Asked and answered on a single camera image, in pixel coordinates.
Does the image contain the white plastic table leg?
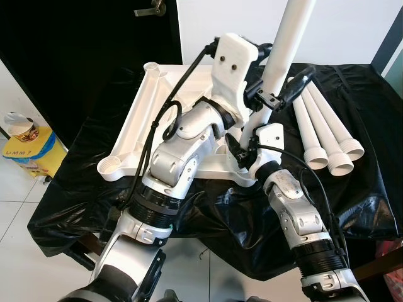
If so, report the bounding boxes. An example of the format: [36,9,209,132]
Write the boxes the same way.
[291,91,329,171]
[309,79,366,161]
[301,85,355,177]
[242,0,317,147]

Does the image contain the black plastic table cover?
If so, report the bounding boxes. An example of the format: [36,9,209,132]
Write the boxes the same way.
[26,62,403,282]

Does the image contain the yellow cardboard box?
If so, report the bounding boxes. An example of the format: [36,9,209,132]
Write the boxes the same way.
[0,126,69,181]

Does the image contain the red plastic bag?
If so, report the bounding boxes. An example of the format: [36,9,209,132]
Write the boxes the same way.
[377,239,403,302]

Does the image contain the printed paper cup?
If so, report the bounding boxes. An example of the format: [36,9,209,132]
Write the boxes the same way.
[3,112,35,142]

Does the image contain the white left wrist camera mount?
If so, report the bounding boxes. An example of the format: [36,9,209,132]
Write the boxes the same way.
[211,33,260,120]

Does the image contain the dark grey window frame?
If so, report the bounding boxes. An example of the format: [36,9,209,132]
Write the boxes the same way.
[370,6,403,82]

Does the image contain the metal door handle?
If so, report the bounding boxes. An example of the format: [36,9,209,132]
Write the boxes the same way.
[133,0,167,17]

